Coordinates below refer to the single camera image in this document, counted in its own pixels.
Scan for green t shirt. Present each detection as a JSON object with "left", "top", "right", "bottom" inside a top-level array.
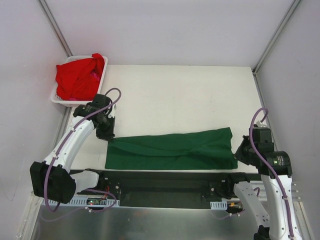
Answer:
[{"left": 105, "top": 127, "right": 238, "bottom": 171}]

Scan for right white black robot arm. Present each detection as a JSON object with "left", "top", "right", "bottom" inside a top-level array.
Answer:
[{"left": 215, "top": 124, "right": 302, "bottom": 240}]

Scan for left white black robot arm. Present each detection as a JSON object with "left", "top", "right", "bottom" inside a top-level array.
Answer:
[{"left": 30, "top": 94, "right": 115, "bottom": 204}]

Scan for red t shirt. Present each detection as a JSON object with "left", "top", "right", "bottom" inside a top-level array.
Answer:
[{"left": 55, "top": 53, "right": 105, "bottom": 101}]

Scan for white plastic basket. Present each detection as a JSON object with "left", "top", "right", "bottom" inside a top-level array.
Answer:
[{"left": 50, "top": 55, "right": 108, "bottom": 107}]

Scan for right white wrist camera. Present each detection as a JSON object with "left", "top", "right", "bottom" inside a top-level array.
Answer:
[{"left": 254, "top": 120, "right": 268, "bottom": 128}]

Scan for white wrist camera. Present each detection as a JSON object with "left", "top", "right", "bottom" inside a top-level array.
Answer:
[
  {"left": 254, "top": 120, "right": 268, "bottom": 128},
  {"left": 112, "top": 104, "right": 117, "bottom": 112}
]

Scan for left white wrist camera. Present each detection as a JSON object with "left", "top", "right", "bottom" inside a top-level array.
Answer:
[{"left": 112, "top": 104, "right": 117, "bottom": 112}]

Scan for aluminium rail beam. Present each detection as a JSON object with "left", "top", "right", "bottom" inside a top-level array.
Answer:
[{"left": 252, "top": 181, "right": 302, "bottom": 202}]

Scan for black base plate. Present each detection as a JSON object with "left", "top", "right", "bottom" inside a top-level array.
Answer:
[{"left": 69, "top": 169, "right": 263, "bottom": 208}]

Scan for right slotted cable duct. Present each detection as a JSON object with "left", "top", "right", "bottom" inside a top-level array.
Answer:
[{"left": 210, "top": 200, "right": 228, "bottom": 211}]

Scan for slotted cable duct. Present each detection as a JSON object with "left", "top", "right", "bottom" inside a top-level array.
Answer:
[
  {"left": 210, "top": 200, "right": 228, "bottom": 211},
  {"left": 68, "top": 196, "right": 120, "bottom": 207}
]

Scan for left slotted cable duct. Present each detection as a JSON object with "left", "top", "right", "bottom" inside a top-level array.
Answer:
[{"left": 68, "top": 196, "right": 120, "bottom": 207}]

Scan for right aluminium frame post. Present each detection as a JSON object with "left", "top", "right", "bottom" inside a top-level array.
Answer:
[{"left": 252, "top": 0, "right": 303, "bottom": 76}]

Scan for aluminium frame post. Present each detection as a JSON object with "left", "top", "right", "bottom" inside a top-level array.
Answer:
[
  {"left": 37, "top": 0, "right": 73, "bottom": 57},
  {"left": 252, "top": 0, "right": 303, "bottom": 76}
]

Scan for left aluminium frame post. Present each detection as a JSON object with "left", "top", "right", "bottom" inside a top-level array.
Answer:
[{"left": 37, "top": 0, "right": 73, "bottom": 57}]

